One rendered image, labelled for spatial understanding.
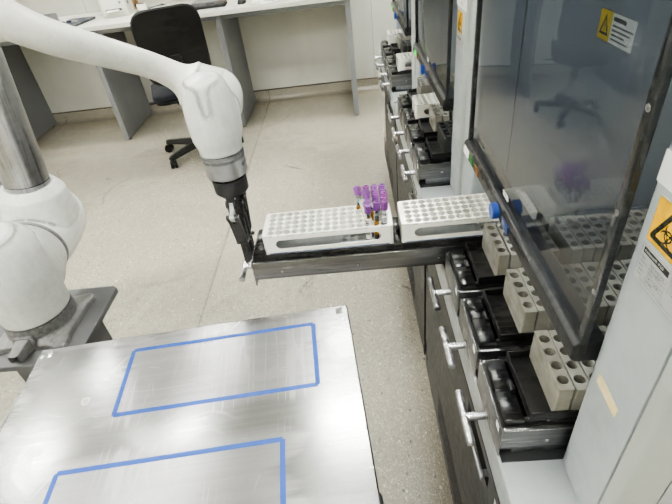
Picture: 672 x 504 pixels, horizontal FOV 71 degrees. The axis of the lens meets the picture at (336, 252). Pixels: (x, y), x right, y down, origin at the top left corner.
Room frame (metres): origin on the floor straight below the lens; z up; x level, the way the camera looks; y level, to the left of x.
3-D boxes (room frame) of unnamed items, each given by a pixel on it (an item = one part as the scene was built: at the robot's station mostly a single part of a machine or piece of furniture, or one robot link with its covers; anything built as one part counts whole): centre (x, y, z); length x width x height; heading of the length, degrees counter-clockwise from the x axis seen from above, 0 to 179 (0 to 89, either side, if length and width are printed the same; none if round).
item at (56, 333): (0.86, 0.73, 0.73); 0.22 x 0.18 x 0.06; 175
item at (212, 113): (0.95, 0.21, 1.14); 0.13 x 0.11 x 0.16; 3
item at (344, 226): (0.92, 0.01, 0.83); 0.30 x 0.10 x 0.06; 85
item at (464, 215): (0.89, -0.30, 0.83); 0.30 x 0.10 x 0.06; 85
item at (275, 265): (0.91, -0.13, 0.78); 0.73 x 0.14 x 0.09; 85
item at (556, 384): (0.44, -0.30, 0.85); 0.12 x 0.02 x 0.06; 174
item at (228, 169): (0.94, 0.21, 1.03); 0.09 x 0.09 x 0.06
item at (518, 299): (0.59, -0.31, 0.85); 0.12 x 0.02 x 0.06; 175
